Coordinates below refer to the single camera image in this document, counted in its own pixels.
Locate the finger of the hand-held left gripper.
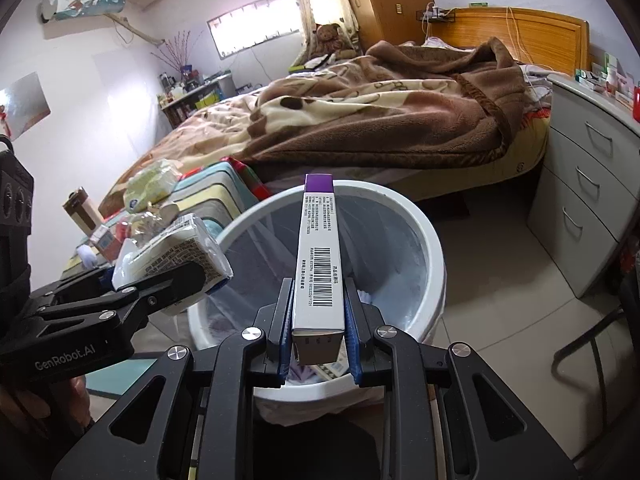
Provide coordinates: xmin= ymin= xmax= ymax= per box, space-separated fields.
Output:
xmin=30 ymin=266 xmax=116 ymax=311
xmin=0 ymin=260 xmax=207 ymax=391

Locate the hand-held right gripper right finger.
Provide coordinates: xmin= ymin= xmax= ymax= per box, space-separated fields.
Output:
xmin=344 ymin=277 xmax=586 ymax=480

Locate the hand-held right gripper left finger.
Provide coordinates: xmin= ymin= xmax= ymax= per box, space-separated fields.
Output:
xmin=50 ymin=277 xmax=298 ymax=480

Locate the white blue medicine box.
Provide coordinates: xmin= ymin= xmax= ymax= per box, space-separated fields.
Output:
xmin=111 ymin=214 xmax=234 ymax=317

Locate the purple white medicine box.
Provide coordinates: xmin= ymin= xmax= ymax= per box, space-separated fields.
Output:
xmin=290 ymin=172 xmax=347 ymax=365

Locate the white round trash bin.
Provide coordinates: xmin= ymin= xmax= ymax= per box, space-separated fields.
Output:
xmin=187 ymin=178 xmax=447 ymax=403

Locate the person's left hand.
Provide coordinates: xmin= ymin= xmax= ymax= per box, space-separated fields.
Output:
xmin=0 ymin=375 xmax=93 ymax=441

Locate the small red white carton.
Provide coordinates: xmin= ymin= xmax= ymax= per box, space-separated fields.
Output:
xmin=90 ymin=225 xmax=123 ymax=261

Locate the clear bottle red label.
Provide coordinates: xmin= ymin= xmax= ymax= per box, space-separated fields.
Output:
xmin=112 ymin=205 xmax=176 ymax=241

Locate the brown cream thermos cup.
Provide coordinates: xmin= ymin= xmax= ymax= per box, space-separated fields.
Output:
xmin=62 ymin=187 xmax=103 ymax=235

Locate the green tissue pack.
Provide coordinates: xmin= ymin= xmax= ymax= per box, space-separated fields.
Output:
xmin=122 ymin=158 xmax=183 ymax=211

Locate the translucent bin liner bag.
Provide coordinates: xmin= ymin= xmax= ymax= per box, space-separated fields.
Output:
xmin=207 ymin=192 xmax=433 ymax=426

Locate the red plaid cloth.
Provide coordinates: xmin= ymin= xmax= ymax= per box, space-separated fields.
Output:
xmin=227 ymin=157 xmax=271 ymax=201

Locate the cluttered small desk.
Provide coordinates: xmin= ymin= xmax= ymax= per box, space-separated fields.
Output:
xmin=159 ymin=72 xmax=236 ymax=128

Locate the group of small bottles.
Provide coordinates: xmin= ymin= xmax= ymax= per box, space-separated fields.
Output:
xmin=159 ymin=62 xmax=211 ymax=106

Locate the white wrapped pipe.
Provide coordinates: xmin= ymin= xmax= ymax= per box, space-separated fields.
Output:
xmin=105 ymin=12 xmax=166 ymax=46

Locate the covered air conditioner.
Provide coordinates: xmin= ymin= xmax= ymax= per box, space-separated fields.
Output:
xmin=39 ymin=0 xmax=126 ymax=23

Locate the purple branch decoration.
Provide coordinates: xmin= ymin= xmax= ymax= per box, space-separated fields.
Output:
xmin=150 ymin=30 xmax=193 ymax=73

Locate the brown patterned blanket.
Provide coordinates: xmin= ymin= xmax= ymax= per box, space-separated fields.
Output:
xmin=100 ymin=36 xmax=526 ymax=211

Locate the dark metal chair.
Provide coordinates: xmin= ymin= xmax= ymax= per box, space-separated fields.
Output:
xmin=550 ymin=305 xmax=640 ymax=476

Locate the barred window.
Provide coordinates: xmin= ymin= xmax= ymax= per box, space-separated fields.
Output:
xmin=207 ymin=0 xmax=303 ymax=58

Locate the grey drawer nightstand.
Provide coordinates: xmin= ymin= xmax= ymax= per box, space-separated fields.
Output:
xmin=526 ymin=72 xmax=640 ymax=300

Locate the brown teddy bear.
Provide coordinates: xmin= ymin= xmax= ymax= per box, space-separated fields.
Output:
xmin=312 ymin=22 xmax=358 ymax=61

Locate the white pink cloth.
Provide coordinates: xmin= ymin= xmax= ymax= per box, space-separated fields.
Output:
xmin=422 ymin=35 xmax=483 ymax=53

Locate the wooden wardrobe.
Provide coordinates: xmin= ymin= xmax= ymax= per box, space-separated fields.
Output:
xmin=334 ymin=0 xmax=435 ymax=53

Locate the wooden bed headboard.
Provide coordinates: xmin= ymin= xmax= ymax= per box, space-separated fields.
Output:
xmin=440 ymin=6 xmax=591 ymax=78

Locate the group of small boxes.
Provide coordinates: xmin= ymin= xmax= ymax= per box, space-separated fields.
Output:
xmin=575 ymin=52 xmax=640 ymax=121

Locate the silver wall mirror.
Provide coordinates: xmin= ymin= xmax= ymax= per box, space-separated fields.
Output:
xmin=0 ymin=71 xmax=52 ymax=141

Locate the black wire wall shelf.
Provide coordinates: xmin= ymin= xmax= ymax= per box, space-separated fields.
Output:
xmin=415 ymin=4 xmax=458 ymax=25

